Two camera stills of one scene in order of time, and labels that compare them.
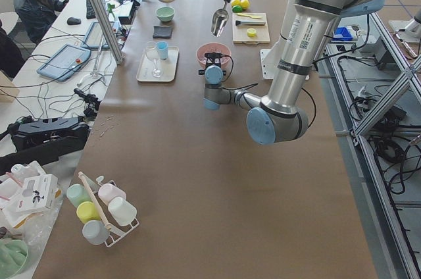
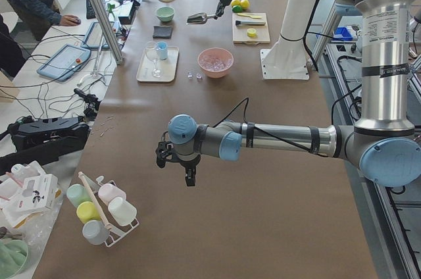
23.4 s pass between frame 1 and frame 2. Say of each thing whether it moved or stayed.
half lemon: stayed
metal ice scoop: moved
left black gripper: moved
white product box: stayed
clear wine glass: stayed
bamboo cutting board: stayed
